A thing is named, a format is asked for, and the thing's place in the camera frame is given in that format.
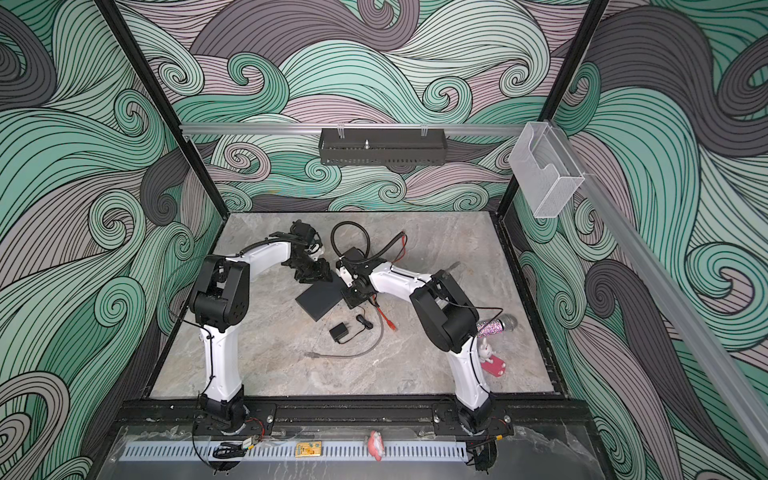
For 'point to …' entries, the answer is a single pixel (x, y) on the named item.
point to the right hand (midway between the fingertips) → (351, 298)
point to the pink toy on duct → (376, 445)
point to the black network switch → (322, 297)
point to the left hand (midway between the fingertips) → (326, 277)
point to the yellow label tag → (306, 449)
